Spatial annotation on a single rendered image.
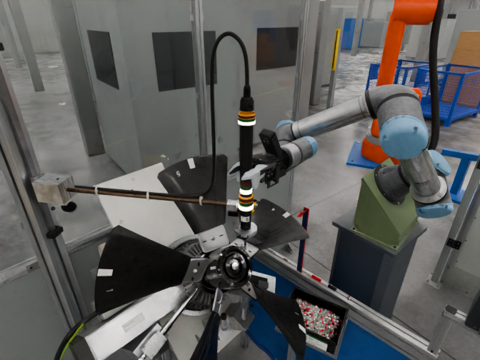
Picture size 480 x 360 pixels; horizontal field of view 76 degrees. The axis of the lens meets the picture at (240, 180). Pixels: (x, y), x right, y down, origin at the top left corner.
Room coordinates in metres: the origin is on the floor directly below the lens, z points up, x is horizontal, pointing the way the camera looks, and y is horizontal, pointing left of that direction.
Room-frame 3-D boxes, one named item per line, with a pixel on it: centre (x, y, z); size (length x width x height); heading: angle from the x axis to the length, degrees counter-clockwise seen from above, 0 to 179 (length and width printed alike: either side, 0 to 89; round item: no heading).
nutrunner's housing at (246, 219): (0.77, -0.02, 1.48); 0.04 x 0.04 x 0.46
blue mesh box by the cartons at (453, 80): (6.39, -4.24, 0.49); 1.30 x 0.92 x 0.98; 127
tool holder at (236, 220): (0.77, -0.01, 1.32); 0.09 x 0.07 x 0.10; 81
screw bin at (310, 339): (0.79, -0.27, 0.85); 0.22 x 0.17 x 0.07; 60
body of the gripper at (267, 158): (0.85, -0.09, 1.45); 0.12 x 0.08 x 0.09; 136
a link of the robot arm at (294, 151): (0.91, -0.15, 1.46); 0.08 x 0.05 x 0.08; 46
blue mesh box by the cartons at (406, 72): (7.17, -3.58, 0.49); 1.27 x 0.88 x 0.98; 127
